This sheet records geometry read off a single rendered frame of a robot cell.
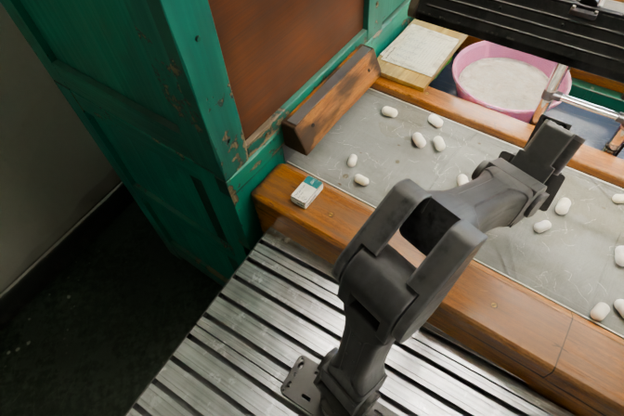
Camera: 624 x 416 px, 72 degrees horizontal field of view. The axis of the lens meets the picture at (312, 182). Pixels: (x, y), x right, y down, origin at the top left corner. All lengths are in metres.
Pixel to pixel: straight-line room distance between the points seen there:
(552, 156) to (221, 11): 0.49
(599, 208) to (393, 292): 0.64
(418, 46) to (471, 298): 0.66
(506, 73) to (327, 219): 0.62
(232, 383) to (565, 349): 0.53
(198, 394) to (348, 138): 0.58
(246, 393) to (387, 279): 0.46
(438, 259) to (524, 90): 0.81
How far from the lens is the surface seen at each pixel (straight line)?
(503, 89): 1.15
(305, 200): 0.81
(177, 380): 0.84
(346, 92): 0.93
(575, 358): 0.78
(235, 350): 0.83
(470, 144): 0.99
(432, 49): 1.16
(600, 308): 0.84
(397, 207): 0.40
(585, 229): 0.93
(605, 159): 1.03
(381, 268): 0.41
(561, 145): 0.64
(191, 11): 0.60
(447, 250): 0.39
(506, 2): 0.72
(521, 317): 0.77
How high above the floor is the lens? 1.44
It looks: 52 degrees down
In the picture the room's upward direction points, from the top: 6 degrees counter-clockwise
